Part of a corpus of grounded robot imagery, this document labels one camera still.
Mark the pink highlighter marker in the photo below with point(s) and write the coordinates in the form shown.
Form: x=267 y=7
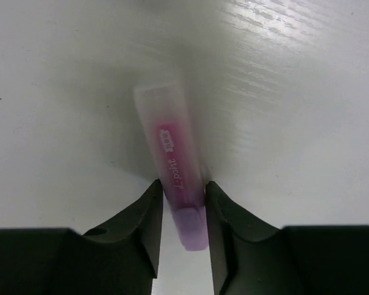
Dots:
x=164 y=116

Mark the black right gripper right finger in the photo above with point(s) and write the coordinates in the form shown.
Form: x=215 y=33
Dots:
x=250 y=256

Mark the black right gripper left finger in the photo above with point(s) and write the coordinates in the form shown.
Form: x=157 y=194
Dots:
x=119 y=256

